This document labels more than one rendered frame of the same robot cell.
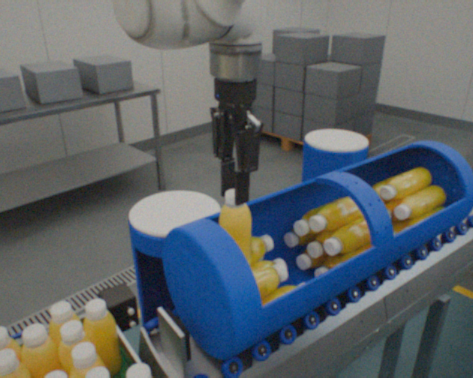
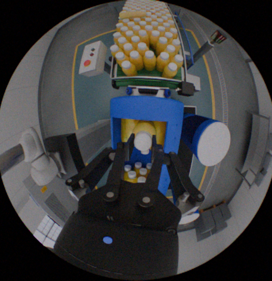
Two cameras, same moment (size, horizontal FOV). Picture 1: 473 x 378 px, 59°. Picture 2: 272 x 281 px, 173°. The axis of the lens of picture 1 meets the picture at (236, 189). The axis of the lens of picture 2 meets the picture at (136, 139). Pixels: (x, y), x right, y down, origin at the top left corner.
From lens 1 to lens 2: 0.72 m
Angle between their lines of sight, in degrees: 59
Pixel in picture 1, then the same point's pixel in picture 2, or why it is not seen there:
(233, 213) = (136, 130)
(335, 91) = (205, 226)
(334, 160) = not seen: hidden behind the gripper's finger
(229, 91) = (62, 236)
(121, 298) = (184, 87)
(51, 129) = (261, 153)
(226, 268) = (116, 102)
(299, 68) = (217, 224)
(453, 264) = not seen: hidden behind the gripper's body
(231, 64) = not seen: outside the picture
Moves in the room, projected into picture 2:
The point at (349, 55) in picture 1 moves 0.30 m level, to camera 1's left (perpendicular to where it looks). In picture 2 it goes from (205, 234) to (212, 230)
